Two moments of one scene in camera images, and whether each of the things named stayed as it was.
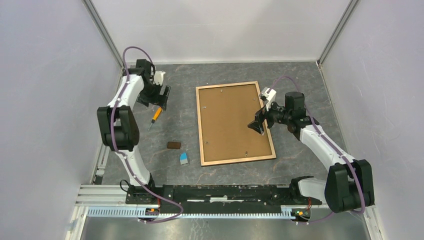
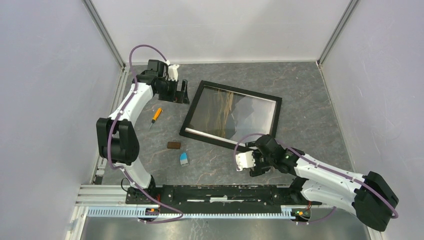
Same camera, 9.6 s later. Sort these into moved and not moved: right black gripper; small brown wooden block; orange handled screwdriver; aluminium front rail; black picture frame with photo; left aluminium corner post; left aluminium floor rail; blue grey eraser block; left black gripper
Moved: left black gripper; black picture frame with photo; right black gripper
Not moved: small brown wooden block; orange handled screwdriver; left aluminium corner post; blue grey eraser block; aluminium front rail; left aluminium floor rail
